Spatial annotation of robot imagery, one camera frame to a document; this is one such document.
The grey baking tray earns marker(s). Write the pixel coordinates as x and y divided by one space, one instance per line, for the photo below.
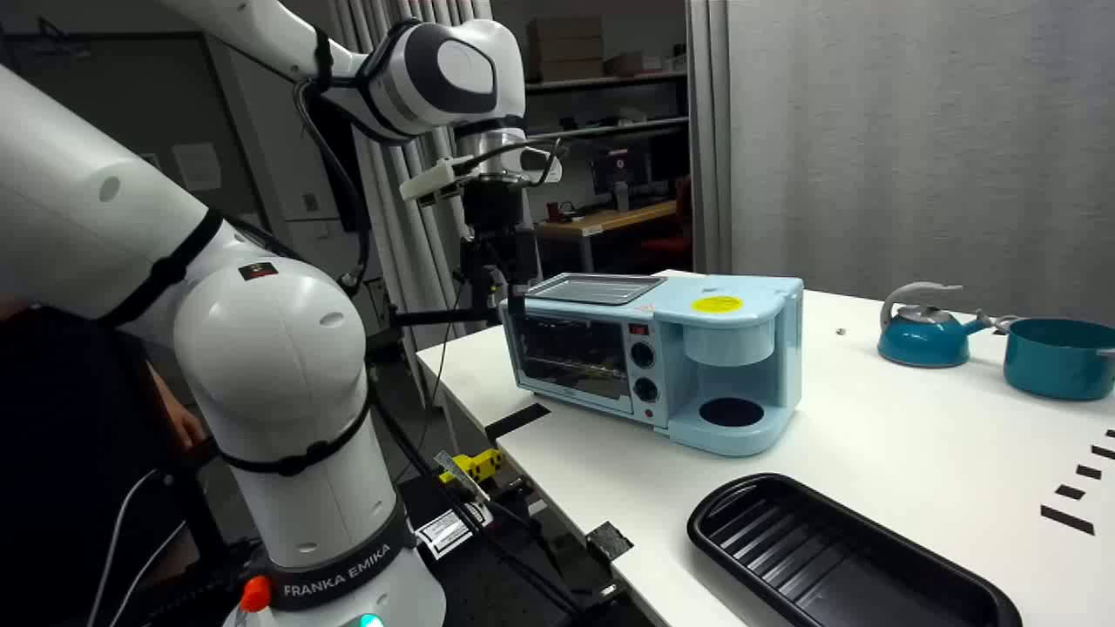
595 286

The teal pot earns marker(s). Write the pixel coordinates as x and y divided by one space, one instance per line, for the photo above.
1062 359

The white pleated curtain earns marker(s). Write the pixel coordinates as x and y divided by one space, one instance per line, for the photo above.
401 245

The teal kettle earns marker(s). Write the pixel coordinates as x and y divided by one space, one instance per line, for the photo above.
924 341

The metal shelf unit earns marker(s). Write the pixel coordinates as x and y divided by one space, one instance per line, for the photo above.
603 82

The yellow clamp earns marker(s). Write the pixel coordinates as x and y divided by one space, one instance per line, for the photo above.
472 466

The black camera mount rod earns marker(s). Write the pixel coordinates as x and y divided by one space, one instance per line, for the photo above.
440 316

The person in dark clothes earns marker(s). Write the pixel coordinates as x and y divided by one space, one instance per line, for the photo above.
73 466

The light blue toaster oven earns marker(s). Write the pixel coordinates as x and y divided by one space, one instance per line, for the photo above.
675 298

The orange capped stop button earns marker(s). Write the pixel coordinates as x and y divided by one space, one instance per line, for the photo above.
255 595

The black ridged plastic tray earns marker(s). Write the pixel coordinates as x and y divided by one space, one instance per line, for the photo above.
815 559

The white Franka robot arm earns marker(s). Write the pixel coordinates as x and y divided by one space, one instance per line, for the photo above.
281 351

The wooden desk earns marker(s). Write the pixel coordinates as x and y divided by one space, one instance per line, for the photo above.
613 222

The grey curtain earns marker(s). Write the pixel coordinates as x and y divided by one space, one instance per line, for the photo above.
928 141

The black oven knob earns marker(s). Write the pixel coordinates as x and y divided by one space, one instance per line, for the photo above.
644 352
645 391

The white printed label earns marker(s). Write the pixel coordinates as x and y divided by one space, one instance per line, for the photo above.
440 532

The yellow round oven button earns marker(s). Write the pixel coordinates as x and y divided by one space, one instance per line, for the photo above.
721 303

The light blue round drawer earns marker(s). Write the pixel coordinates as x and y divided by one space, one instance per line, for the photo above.
727 342

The black tape strip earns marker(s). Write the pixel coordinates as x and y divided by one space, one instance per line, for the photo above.
613 541
518 420

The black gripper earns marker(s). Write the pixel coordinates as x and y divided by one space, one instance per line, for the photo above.
493 228

